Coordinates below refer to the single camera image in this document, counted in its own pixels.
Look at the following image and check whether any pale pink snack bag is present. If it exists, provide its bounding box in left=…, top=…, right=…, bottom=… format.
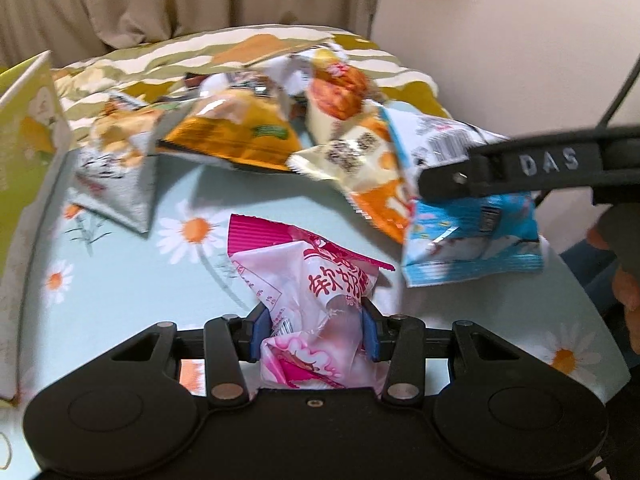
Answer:
left=227, top=213, right=397, bottom=392

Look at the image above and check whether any pile of snack packets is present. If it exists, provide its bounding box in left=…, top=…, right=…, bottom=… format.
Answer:
left=70, top=42, right=418, bottom=247

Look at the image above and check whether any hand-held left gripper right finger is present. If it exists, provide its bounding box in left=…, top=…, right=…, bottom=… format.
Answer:
left=361, top=297, right=521, bottom=407

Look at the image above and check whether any light blue snack bag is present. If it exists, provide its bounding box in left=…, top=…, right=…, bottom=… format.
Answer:
left=382, top=107, right=544, bottom=289

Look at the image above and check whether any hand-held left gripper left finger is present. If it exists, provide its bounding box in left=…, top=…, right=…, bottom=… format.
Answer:
left=110, top=305, right=271, bottom=409

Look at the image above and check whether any black cable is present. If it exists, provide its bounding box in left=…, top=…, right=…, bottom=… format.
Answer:
left=596, top=57, right=640, bottom=132

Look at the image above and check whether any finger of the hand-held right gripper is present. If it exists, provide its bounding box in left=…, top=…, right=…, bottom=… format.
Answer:
left=416, top=126, right=640, bottom=202

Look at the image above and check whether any light blue daisy tablecloth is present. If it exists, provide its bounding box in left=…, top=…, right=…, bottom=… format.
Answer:
left=0, top=150, right=632, bottom=480

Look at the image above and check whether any person's right hand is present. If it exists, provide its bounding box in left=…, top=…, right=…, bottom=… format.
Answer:
left=586, top=222, right=640, bottom=346

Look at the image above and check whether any floral striped blanket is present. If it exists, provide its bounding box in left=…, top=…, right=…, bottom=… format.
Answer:
left=50, top=25, right=453, bottom=128

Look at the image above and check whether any green cardboard box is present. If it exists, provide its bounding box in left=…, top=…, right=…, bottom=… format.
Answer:
left=0, top=50, right=74, bottom=401

